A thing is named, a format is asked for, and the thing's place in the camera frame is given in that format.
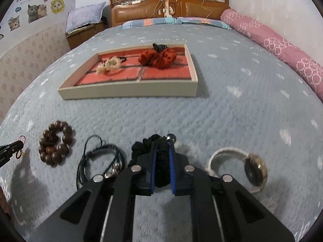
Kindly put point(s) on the grey cat sticker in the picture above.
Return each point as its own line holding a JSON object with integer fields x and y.
{"x": 36, "y": 12}

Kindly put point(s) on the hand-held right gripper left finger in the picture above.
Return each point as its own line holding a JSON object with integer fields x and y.
{"x": 152, "y": 166}

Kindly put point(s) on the lavender dotted pillow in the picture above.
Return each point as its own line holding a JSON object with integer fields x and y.
{"x": 85, "y": 16}

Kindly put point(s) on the black hair clip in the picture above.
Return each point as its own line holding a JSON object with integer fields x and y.
{"x": 159, "y": 47}

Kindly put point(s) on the tabby kitten sticker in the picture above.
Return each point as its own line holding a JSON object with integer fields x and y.
{"x": 14, "y": 22}

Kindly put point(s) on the sunflower face cat sticker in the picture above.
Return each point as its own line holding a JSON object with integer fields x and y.
{"x": 57, "y": 5}

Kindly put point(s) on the wooden bed headboard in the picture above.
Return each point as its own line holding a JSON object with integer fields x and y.
{"x": 126, "y": 12}

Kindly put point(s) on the wooden nightstand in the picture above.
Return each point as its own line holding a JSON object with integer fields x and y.
{"x": 83, "y": 36}

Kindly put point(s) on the plaid pillow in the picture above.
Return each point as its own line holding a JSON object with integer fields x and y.
{"x": 149, "y": 22}
{"x": 204, "y": 21}

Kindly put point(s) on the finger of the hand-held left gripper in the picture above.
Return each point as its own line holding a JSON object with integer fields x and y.
{"x": 11, "y": 150}

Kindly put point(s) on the pink circle-print bolster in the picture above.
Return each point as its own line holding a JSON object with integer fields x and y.
{"x": 265, "y": 37}

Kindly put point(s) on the black scrunchie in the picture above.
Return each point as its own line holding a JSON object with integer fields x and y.
{"x": 161, "y": 156}

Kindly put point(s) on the cream flower scrunchie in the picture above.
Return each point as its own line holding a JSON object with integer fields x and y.
{"x": 108, "y": 65}

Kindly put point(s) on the jewelry tray with red lining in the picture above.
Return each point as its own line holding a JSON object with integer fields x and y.
{"x": 126, "y": 90}

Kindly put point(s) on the orange scrunchie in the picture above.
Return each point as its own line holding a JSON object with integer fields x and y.
{"x": 156, "y": 58}

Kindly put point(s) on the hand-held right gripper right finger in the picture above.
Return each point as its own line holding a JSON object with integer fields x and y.
{"x": 172, "y": 171}

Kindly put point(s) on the grey dotted bed blanket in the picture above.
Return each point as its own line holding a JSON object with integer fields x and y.
{"x": 239, "y": 121}

